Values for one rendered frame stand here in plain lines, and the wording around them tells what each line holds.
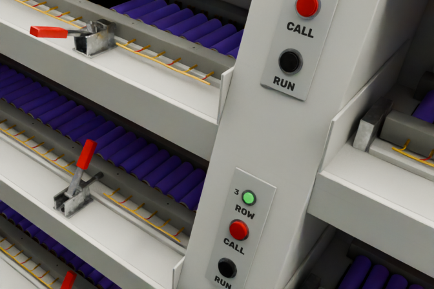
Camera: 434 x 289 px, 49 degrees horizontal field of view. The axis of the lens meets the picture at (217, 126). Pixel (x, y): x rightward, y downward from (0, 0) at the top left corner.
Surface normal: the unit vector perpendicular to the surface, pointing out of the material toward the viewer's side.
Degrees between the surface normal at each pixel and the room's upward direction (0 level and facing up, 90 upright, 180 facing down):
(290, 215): 90
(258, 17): 90
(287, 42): 90
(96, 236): 15
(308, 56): 90
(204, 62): 105
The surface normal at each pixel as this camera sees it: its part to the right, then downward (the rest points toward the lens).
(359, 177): 0.08, -0.81
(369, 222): -0.57, 0.44
